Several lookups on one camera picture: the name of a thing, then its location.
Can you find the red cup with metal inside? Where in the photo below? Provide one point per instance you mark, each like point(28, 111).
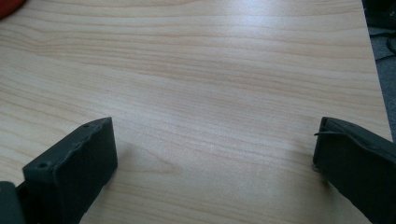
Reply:
point(7, 6)

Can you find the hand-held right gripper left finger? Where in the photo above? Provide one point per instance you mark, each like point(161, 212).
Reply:
point(77, 168)

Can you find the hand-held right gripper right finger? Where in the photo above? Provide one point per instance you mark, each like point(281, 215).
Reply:
point(358, 168)

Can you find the dark equipment on floor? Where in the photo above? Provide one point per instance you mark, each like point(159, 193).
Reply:
point(381, 12)

